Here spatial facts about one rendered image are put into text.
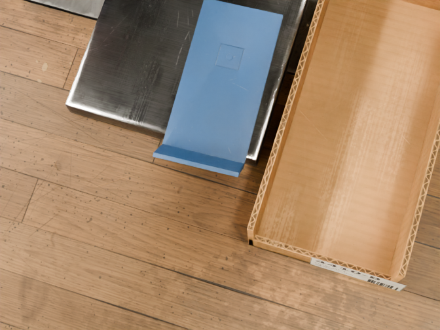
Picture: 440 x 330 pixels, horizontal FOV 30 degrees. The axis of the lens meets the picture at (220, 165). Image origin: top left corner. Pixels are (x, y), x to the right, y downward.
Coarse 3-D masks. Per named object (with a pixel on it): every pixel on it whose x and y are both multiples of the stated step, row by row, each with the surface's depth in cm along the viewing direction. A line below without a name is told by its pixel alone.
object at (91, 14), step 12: (24, 0) 75; (36, 0) 74; (48, 0) 74; (60, 0) 74; (72, 0) 74; (84, 0) 74; (96, 0) 74; (312, 0) 73; (72, 12) 74; (84, 12) 74; (96, 12) 74; (312, 12) 73; (300, 36) 72; (300, 48) 72; (288, 72) 72
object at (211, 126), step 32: (224, 32) 70; (256, 32) 70; (192, 64) 69; (256, 64) 69; (192, 96) 69; (224, 96) 69; (256, 96) 68; (192, 128) 68; (224, 128) 68; (192, 160) 65; (224, 160) 67
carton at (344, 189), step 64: (320, 0) 65; (384, 0) 72; (320, 64) 71; (384, 64) 71; (320, 128) 69; (384, 128) 69; (320, 192) 68; (384, 192) 68; (320, 256) 64; (384, 256) 66
